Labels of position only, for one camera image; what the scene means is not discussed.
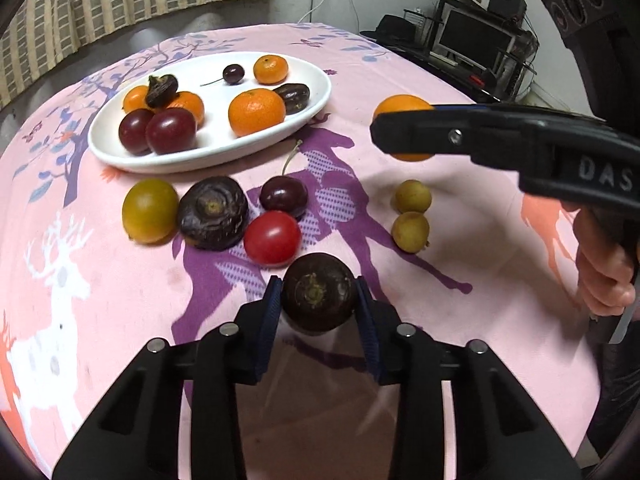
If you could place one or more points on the beige checked curtain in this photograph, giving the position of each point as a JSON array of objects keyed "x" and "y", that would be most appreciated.
[{"x": 125, "y": 0}]

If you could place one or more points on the pink deer print tablecloth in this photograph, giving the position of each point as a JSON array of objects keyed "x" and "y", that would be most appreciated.
[{"x": 450, "y": 270}]

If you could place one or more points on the white oval plate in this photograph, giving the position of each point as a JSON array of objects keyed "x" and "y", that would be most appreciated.
[{"x": 215, "y": 145}]

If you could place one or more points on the computer keyboard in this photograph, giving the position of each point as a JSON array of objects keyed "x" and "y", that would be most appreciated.
[{"x": 445, "y": 58}]

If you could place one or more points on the black hat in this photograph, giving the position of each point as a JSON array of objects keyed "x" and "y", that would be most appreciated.
[{"x": 392, "y": 27}]

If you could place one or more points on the computer monitor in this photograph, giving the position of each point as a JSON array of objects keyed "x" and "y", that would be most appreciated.
[{"x": 472, "y": 37}]

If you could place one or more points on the large orange mandarin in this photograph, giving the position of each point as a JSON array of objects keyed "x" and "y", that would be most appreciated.
[{"x": 256, "y": 111}]

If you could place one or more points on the black computer desk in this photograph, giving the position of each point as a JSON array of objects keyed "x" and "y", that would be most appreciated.
[{"x": 450, "y": 72}]

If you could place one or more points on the yellow-green mandarin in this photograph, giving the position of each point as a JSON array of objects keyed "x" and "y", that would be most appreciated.
[{"x": 150, "y": 210}]

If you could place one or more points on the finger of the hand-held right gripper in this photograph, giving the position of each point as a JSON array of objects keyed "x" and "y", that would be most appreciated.
[
  {"x": 480, "y": 107},
  {"x": 425, "y": 132}
]

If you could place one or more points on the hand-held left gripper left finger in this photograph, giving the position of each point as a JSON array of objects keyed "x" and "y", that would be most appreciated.
[{"x": 270, "y": 320}]

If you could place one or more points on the yellow-green longan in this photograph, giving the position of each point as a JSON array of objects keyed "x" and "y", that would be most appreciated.
[
  {"x": 410, "y": 231},
  {"x": 413, "y": 196}
]

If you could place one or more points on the person's right hand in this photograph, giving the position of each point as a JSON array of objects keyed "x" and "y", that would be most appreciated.
[{"x": 600, "y": 270}]

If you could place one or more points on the red cherry tomato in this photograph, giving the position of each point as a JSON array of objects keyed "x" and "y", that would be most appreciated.
[{"x": 272, "y": 237}]

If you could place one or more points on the black speaker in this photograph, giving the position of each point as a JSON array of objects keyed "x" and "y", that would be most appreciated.
[{"x": 506, "y": 0}]

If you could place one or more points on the dark red plum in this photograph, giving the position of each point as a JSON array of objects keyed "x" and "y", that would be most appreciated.
[
  {"x": 132, "y": 132},
  {"x": 171, "y": 130}
]

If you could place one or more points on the dark red cherry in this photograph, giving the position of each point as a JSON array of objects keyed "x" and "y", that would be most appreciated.
[
  {"x": 233, "y": 74},
  {"x": 283, "y": 196}
]

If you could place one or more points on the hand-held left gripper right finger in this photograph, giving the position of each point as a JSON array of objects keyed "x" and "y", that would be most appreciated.
[{"x": 367, "y": 330}]

